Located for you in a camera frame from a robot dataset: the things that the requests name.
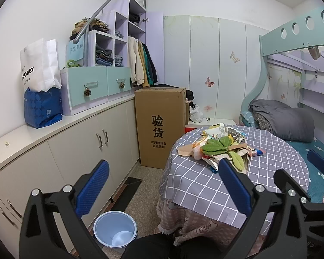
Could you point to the teal-green hanging jacket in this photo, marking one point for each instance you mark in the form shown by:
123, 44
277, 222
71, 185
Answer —
150, 70

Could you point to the cream low cabinet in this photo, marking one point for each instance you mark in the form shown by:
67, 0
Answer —
70, 151

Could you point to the black hanging jacket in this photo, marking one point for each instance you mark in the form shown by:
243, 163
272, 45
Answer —
154, 64

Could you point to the teal paper sign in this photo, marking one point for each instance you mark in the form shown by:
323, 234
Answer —
75, 50

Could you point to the pink printed table skirt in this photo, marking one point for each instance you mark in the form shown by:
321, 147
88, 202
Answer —
194, 224

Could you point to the mustard hanging jacket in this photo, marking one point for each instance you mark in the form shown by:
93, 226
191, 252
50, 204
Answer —
145, 67

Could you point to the blue striped pillow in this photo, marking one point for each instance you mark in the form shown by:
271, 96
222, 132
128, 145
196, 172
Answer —
247, 118

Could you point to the red and blue wrapper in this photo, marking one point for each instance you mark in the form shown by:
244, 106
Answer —
256, 152

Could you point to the light blue plastic bin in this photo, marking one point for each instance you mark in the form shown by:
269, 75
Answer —
114, 229

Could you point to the black cloth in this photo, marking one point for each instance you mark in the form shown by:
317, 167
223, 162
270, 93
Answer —
189, 95

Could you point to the grey folded clothes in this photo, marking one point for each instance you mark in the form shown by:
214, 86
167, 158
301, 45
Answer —
118, 34

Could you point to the cream butterfly wall sticker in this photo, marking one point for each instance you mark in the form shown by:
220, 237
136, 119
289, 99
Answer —
234, 57

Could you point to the pink butterfly wall sticker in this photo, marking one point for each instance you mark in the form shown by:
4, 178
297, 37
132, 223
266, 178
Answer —
209, 82

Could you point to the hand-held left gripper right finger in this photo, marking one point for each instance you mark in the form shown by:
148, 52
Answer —
235, 188

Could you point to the beige paper sheet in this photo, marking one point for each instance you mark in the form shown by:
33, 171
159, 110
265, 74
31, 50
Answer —
186, 149

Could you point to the grey metal handrail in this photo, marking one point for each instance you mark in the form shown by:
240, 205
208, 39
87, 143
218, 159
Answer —
102, 6

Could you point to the white paper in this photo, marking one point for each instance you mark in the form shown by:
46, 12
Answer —
244, 149

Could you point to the tall cardboard box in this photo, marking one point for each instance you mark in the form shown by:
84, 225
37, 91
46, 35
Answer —
159, 129

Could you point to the clear plastic container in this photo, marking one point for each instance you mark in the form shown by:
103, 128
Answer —
236, 136

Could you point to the brown hanging object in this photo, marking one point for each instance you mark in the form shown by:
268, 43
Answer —
314, 52

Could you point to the pile of brown clothes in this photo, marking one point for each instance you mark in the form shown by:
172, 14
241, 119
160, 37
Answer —
93, 27

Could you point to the white paper bag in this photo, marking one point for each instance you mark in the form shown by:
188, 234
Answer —
35, 64

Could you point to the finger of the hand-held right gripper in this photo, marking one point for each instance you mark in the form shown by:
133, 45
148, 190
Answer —
282, 179
319, 164

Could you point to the red box with white lid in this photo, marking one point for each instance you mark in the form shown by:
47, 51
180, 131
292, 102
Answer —
213, 122

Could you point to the grey checked tablecloth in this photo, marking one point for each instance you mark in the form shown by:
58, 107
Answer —
194, 180

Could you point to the teal fish print bedsheet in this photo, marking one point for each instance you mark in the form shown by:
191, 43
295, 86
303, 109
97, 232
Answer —
302, 147

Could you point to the white plastic bag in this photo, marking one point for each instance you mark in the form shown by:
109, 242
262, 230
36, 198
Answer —
196, 114

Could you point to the person's black trouser leg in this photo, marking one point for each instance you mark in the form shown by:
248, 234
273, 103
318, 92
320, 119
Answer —
156, 248

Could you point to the folded jeans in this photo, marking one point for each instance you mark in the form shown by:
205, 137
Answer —
118, 60

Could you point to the grey duvet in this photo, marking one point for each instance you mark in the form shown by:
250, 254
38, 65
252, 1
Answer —
283, 121

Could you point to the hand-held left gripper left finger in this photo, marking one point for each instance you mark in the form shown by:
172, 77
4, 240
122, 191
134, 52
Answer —
93, 186

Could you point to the lavender cubby shelf unit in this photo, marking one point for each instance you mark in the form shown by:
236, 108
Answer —
155, 45

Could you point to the green toy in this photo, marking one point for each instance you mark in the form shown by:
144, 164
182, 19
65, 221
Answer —
73, 64

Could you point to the faded pink wall sticker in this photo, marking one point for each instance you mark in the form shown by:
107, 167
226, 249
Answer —
207, 108

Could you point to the blue patterned bag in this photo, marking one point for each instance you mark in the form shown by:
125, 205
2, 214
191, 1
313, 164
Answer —
41, 108

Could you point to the white cartoon drink carton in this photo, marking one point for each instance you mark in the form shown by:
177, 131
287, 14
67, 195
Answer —
217, 132

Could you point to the black folded clothes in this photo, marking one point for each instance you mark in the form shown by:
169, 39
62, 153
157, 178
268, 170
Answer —
135, 18

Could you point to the small blue wrapper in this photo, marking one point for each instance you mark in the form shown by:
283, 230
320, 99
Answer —
214, 170

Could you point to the stack of folded clothes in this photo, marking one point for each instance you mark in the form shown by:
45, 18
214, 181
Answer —
104, 58

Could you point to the teal two-drawer chest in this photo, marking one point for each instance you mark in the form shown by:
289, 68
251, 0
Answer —
97, 86

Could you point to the teal bunk bed frame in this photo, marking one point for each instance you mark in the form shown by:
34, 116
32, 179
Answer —
270, 45

